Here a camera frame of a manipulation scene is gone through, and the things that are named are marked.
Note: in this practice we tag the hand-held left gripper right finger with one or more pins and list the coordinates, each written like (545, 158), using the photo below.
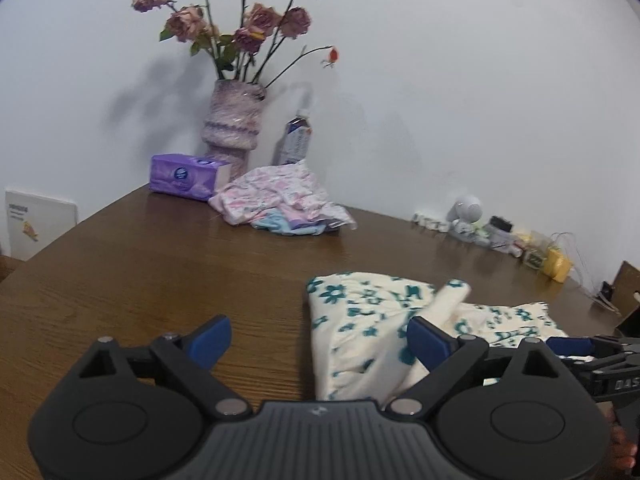
(427, 342)

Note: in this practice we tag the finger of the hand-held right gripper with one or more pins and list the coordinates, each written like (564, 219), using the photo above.
(570, 346)
(610, 366)

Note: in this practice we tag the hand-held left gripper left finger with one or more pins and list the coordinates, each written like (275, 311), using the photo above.
(212, 342)

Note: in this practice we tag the cream green floral dress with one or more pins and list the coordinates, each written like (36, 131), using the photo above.
(360, 320)

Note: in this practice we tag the person's right hand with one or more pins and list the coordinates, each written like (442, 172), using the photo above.
(622, 460)

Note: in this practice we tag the brown cardboard stand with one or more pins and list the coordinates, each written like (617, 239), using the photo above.
(629, 295)

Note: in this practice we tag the yellow mug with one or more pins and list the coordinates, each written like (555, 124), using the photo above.
(556, 265)

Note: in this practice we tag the clear glass cup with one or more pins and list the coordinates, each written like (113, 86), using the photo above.
(535, 255)

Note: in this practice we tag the small white green boxes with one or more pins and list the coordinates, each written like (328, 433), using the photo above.
(477, 236)

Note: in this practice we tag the white connector strip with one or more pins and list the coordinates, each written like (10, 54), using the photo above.
(430, 222)

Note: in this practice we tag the grey tin box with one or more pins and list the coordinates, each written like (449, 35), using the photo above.
(499, 241)

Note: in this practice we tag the light blue garment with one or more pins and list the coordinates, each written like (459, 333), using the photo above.
(272, 224)

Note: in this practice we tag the white robot figurine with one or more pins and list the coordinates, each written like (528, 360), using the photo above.
(466, 210)

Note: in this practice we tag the small black device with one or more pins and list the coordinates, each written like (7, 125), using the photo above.
(500, 224)

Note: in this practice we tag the purple garment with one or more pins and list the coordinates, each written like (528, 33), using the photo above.
(305, 220)

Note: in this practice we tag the pink floral garment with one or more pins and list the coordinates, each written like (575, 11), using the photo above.
(270, 190)

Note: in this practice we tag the purple tissue pack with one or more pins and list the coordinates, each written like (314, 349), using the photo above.
(185, 177)

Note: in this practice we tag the white printed box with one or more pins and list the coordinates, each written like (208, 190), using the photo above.
(45, 225)

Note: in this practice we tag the purple textured vase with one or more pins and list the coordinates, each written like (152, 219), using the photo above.
(232, 125)

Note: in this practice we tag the plastic drink bottle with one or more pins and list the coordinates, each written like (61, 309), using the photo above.
(295, 140)

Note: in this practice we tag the dried pink roses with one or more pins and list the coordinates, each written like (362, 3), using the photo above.
(255, 20)

